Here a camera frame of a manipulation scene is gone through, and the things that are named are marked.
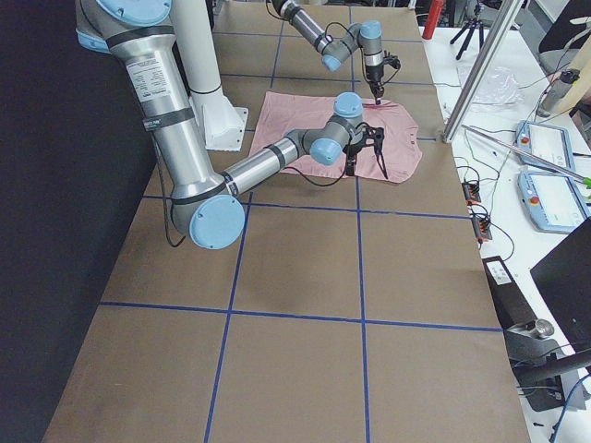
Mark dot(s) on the grey water bottle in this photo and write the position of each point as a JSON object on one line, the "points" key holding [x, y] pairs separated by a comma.
{"points": [[557, 90]]}

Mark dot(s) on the clear plastic bag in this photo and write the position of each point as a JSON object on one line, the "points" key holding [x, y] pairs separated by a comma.
{"points": [[499, 87]]}

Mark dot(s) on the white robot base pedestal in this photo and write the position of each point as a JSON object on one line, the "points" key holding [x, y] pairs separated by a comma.
{"points": [[220, 123]]}

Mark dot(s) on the upper blue teach pendant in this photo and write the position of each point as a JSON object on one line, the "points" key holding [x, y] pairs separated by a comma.
{"points": [[550, 143]]}

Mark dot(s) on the lower blue teach pendant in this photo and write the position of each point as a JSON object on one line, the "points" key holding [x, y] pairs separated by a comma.
{"points": [[552, 201]]}

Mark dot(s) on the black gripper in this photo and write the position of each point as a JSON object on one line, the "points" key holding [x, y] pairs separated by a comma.
{"points": [[353, 149], [373, 74]]}

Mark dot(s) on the aluminium frame post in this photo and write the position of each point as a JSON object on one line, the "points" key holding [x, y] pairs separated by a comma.
{"points": [[493, 42]]}

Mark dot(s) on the black monitor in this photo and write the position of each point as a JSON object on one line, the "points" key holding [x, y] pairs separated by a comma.
{"points": [[562, 278]]}

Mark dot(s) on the blue teach pendant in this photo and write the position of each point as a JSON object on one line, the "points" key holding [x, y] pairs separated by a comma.
{"points": [[550, 143], [552, 201]]}

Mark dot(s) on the orange terminal block upper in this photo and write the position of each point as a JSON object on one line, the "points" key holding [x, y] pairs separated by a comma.
{"points": [[471, 192]]}

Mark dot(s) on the black camera tripod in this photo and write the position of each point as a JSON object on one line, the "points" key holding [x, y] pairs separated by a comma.
{"points": [[471, 26]]}

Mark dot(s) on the red fire extinguisher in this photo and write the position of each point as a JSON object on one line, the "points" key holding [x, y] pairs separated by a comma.
{"points": [[433, 17]]}

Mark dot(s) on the metal reacher stick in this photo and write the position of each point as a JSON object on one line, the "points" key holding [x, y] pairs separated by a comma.
{"points": [[524, 153]]}

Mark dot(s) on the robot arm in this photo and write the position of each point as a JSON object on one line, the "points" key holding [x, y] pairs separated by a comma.
{"points": [[336, 43], [167, 51]]}

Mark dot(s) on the black power box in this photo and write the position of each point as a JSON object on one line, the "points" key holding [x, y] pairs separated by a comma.
{"points": [[511, 307]]}

